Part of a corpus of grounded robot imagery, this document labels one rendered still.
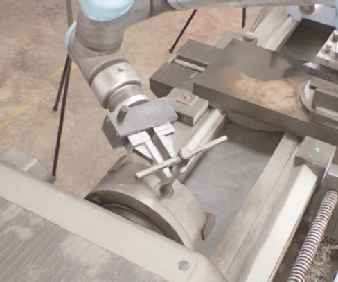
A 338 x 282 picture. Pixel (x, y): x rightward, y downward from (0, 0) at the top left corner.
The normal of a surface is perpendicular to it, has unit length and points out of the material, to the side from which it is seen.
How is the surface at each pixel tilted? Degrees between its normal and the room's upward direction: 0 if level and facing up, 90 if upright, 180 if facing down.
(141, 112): 21
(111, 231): 0
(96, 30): 102
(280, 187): 0
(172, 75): 0
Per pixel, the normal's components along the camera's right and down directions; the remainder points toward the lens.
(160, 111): 0.34, -0.54
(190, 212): 0.69, -0.22
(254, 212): 0.04, -0.73
